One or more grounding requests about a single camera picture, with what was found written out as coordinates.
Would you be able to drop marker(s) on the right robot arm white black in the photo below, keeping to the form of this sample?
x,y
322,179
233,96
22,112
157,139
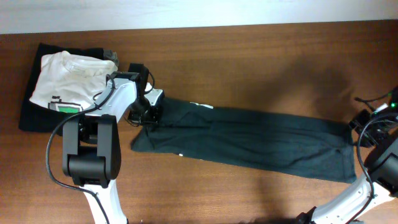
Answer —
x,y
376,151

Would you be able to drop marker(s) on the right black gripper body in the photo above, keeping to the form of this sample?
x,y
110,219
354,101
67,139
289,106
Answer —
x,y
360,126

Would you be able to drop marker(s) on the folded white t-shirt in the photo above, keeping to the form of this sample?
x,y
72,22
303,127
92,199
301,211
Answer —
x,y
67,82

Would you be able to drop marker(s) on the folded black garment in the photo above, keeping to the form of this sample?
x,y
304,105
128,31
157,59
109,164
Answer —
x,y
33,117

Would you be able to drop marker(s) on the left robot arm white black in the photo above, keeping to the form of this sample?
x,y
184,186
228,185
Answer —
x,y
91,147

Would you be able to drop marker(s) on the dark green t-shirt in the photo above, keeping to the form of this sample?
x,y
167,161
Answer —
x,y
296,145

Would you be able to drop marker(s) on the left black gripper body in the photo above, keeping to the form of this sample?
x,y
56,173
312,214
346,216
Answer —
x,y
147,115

